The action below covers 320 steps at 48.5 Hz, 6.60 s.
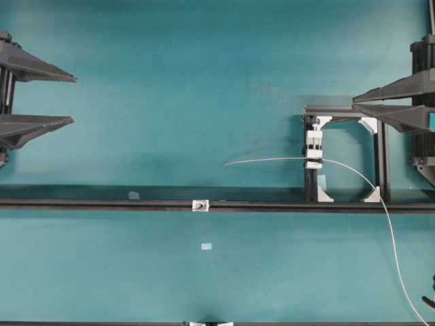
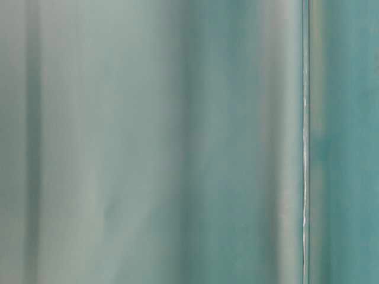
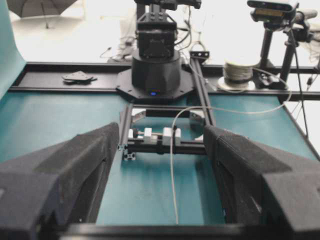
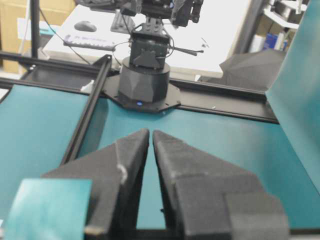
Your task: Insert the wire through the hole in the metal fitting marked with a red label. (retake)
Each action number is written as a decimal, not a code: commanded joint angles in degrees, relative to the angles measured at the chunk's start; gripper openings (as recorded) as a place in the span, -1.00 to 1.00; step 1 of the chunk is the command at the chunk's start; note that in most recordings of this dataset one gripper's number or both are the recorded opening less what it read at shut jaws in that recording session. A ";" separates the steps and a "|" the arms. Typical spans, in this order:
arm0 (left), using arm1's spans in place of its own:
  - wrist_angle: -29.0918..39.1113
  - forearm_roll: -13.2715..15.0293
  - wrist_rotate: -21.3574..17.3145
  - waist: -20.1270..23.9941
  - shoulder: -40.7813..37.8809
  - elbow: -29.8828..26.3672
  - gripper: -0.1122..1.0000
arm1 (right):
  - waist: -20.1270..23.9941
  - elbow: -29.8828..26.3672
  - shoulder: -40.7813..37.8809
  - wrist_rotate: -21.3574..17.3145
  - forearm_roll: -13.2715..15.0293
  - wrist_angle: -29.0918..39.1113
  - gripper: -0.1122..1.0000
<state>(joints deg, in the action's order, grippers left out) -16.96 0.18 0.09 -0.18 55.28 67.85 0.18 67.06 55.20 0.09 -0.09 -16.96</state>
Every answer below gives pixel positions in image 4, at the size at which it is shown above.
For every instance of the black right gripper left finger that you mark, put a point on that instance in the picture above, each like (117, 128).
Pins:
(116, 172)

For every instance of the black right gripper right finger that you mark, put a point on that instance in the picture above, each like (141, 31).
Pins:
(208, 198)

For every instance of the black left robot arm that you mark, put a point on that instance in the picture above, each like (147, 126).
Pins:
(143, 83)

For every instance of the white keyboard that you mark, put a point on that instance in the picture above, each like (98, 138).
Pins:
(87, 42)

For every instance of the black computer mouse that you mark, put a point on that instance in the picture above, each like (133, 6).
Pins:
(85, 26)

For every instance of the cardboard box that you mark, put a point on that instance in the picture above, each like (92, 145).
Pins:
(13, 25)

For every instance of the black vertical pole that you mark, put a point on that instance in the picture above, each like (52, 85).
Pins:
(35, 27)

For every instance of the black aluminium rail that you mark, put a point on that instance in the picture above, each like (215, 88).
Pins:
(194, 96)

